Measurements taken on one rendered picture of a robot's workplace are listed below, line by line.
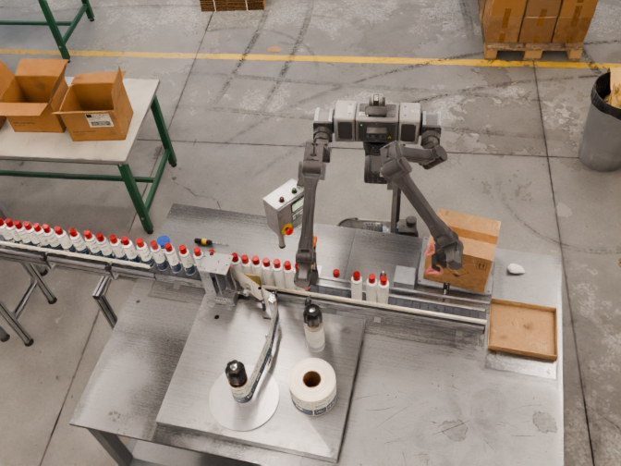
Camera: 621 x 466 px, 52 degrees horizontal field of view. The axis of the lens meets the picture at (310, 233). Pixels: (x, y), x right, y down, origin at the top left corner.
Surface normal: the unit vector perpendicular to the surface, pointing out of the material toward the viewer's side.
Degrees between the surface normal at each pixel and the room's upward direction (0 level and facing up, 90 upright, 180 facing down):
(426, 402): 0
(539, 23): 87
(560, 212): 0
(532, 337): 0
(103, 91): 88
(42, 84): 89
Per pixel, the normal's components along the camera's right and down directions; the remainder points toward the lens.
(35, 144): -0.06, -0.62
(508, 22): -0.11, 0.74
